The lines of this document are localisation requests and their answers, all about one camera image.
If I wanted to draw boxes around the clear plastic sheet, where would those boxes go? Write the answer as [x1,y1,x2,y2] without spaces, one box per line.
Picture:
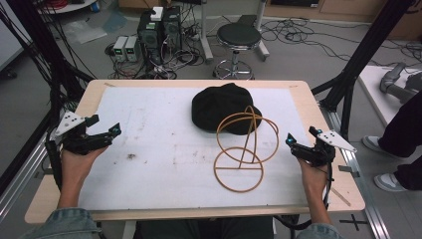
[62,19,108,46]

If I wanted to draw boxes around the grey metal bracket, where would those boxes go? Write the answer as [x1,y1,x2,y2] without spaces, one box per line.
[337,164,361,178]

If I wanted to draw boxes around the black hat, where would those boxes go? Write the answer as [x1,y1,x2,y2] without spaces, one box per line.
[191,82,264,136]

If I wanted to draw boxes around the light wooden table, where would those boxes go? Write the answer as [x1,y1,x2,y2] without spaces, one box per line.
[24,79,366,225]

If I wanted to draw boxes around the aluminium rail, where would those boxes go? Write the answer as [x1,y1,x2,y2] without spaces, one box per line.
[318,105,392,239]
[0,130,53,224]

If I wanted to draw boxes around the black floor cables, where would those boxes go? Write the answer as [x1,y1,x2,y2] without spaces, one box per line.
[260,18,422,69]

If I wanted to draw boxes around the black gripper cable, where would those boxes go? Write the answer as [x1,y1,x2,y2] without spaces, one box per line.
[44,138,65,192]
[274,161,335,232]

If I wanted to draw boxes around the white desk leg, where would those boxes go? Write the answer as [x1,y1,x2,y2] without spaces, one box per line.
[252,0,271,63]
[198,0,215,65]

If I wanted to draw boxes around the tan ring hat stand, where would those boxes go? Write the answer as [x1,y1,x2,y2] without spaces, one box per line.
[213,105,281,194]

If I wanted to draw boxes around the tangle of floor cables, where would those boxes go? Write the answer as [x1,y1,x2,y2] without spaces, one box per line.
[105,19,206,81]

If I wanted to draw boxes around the person's lap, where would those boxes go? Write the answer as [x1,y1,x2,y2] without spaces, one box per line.
[132,215,277,239]

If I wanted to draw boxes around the black computer tower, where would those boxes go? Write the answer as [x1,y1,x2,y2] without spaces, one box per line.
[161,5,183,52]
[136,10,164,67]

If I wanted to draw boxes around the grey power supply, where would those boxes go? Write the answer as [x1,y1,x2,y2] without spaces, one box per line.
[111,35,129,63]
[124,35,141,64]

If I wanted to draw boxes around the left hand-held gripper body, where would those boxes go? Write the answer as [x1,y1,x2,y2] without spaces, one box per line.
[49,111,115,156]

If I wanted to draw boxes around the black round stool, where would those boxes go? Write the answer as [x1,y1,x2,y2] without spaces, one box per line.
[212,22,264,81]

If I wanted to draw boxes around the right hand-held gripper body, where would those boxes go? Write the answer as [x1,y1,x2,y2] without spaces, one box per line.
[290,129,358,167]

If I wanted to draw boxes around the person's left hand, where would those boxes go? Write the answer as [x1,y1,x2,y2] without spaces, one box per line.
[60,144,109,188]

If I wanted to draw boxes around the white table mat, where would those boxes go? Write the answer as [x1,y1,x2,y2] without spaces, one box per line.
[78,86,312,211]

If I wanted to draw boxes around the black frame post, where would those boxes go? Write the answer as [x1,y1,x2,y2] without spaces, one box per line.
[311,0,417,142]
[5,0,96,116]

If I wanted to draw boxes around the person's right hand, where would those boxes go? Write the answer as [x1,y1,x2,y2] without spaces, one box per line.
[297,156,330,197]

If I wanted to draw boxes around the white round table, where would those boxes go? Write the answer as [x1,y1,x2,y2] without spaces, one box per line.
[37,0,98,15]

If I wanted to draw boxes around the white box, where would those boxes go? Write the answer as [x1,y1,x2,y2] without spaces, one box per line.
[149,6,165,22]

